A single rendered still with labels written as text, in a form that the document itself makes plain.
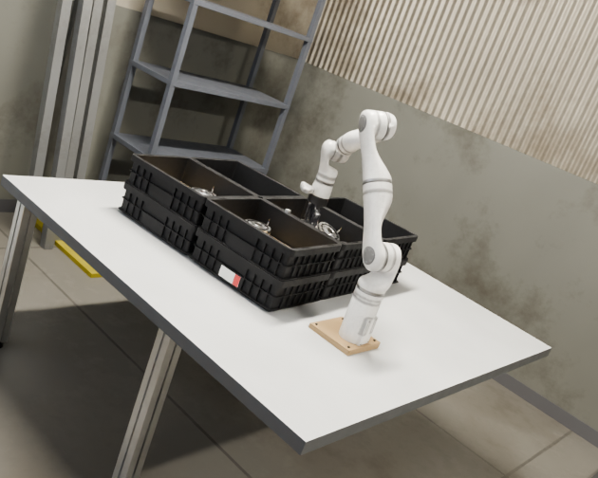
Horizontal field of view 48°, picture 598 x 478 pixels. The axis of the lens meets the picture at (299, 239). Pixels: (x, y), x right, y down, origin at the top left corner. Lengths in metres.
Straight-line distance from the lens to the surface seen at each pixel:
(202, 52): 4.62
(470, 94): 4.41
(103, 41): 3.87
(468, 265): 4.33
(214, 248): 2.29
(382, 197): 2.06
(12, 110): 4.06
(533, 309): 4.18
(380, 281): 2.08
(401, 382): 2.08
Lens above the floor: 1.57
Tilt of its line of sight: 17 degrees down
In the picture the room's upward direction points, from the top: 20 degrees clockwise
